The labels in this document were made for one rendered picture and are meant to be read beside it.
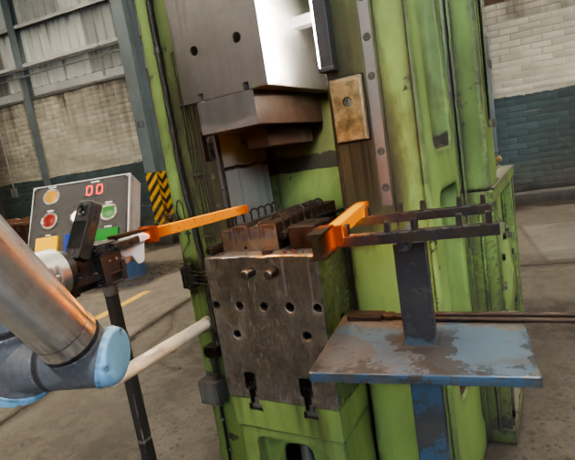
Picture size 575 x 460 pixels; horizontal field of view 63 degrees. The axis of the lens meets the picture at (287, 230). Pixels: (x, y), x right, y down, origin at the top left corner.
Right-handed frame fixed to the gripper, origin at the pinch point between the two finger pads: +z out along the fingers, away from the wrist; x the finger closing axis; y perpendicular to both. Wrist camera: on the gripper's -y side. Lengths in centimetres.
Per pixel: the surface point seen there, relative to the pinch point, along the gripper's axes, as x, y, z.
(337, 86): 27, -26, 54
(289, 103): 8, -26, 62
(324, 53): 25, -35, 53
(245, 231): -3.1, 9.3, 41.5
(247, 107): 5.0, -25.1, 42.2
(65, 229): -58, 1, 22
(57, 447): -134, 106, 41
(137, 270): -377, 101, 316
